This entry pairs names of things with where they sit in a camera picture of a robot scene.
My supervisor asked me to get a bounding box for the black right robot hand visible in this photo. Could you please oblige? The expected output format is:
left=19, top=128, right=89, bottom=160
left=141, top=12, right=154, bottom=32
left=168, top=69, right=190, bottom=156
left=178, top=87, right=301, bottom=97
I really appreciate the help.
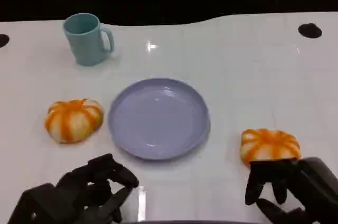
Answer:
left=245, top=156, right=338, bottom=224

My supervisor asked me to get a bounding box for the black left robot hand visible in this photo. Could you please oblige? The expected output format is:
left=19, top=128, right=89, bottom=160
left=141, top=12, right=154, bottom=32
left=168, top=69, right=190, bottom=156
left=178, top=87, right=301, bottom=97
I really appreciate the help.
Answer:
left=7, top=153, right=140, bottom=224

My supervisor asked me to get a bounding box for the orange and white bread roll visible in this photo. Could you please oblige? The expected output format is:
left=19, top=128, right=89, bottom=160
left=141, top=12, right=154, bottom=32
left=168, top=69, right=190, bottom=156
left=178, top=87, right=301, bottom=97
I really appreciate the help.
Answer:
left=239, top=128, right=302, bottom=169
left=44, top=98, right=105, bottom=145

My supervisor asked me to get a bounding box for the lilac plate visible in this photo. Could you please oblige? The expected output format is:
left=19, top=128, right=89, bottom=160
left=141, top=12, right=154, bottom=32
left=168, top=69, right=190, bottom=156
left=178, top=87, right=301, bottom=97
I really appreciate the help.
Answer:
left=107, top=78, right=211, bottom=161

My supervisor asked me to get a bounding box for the pale green mug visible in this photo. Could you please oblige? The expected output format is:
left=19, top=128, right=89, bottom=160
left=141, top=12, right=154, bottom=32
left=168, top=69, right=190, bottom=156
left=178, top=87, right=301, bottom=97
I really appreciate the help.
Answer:
left=62, top=13, right=115, bottom=67

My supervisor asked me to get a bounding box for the black table cable hole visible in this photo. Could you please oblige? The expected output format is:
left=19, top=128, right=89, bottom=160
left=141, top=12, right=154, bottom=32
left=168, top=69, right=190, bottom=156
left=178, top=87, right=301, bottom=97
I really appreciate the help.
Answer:
left=0, top=33, right=10, bottom=49
left=298, top=23, right=323, bottom=39

